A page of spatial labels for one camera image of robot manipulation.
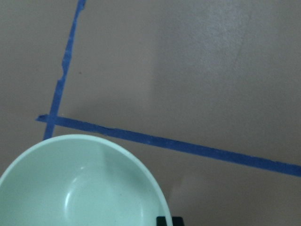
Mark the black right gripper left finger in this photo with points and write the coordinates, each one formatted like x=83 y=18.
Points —
x=161 y=221

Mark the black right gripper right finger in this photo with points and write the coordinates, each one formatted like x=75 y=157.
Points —
x=177 y=221

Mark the green bowl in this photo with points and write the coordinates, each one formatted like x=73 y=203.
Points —
x=79 y=180

